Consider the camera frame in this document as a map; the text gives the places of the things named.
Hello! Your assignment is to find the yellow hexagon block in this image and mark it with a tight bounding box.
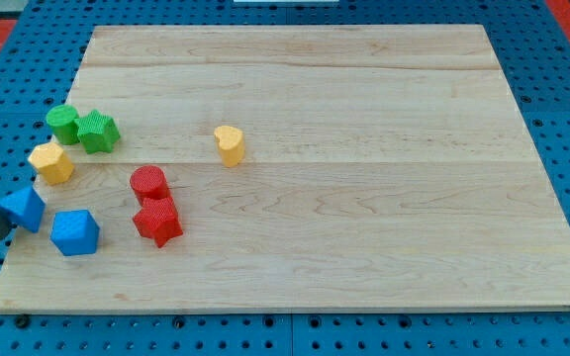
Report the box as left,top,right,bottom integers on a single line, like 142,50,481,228
28,142,74,185

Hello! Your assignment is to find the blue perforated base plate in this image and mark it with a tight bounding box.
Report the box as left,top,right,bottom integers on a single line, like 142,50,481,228
0,0,570,355

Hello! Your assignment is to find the green star block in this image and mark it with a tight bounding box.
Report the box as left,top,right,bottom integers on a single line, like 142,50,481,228
75,110,121,154

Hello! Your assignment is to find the yellow heart block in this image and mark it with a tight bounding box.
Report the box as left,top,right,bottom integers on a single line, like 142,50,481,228
214,126,245,167

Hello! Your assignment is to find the blue triangle block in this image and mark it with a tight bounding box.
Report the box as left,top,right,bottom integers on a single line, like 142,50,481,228
0,186,46,233

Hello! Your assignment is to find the red cylinder block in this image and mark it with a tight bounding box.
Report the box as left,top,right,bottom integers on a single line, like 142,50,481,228
130,165,170,205

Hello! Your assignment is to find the blue cube block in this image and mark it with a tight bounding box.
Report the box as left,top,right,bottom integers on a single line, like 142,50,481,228
50,210,100,256

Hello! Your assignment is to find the wooden board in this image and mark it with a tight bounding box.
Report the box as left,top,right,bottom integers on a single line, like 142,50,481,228
0,25,570,314

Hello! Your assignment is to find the red star block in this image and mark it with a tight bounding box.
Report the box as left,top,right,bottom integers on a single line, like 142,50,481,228
133,197,183,248

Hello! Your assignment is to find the green cylinder block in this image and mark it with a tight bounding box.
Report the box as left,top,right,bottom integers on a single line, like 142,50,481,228
46,105,79,145

